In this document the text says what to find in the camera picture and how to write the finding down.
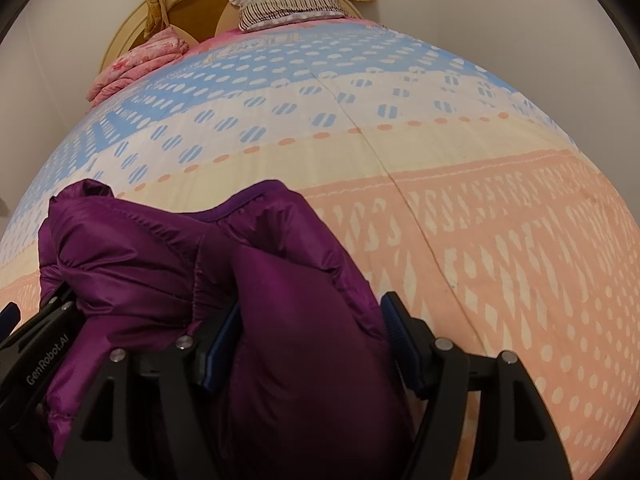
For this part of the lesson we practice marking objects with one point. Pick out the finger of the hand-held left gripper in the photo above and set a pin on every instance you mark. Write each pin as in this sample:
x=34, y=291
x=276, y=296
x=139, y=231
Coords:
x=52, y=310

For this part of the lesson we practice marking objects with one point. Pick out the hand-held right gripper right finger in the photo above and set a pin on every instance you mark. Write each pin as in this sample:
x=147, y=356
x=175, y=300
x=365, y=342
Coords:
x=400, y=330

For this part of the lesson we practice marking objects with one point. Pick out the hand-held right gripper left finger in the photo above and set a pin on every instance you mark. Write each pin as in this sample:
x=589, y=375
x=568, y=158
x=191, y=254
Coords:
x=220, y=347

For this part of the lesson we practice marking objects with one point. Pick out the purple puffer jacket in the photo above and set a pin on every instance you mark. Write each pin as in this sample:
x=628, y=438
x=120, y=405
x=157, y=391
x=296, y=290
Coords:
x=290, y=320

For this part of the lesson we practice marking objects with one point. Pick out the bed with dotted cover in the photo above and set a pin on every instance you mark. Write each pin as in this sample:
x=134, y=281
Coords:
x=450, y=200

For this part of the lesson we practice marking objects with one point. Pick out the folded pink floral quilt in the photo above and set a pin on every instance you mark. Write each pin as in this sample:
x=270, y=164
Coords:
x=135, y=65

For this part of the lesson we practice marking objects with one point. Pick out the cream wooden headboard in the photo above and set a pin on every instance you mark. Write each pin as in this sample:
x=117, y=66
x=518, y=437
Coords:
x=130, y=35

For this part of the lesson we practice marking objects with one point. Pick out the striped pillow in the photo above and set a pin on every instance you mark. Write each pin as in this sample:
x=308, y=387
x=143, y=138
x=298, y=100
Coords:
x=290, y=5

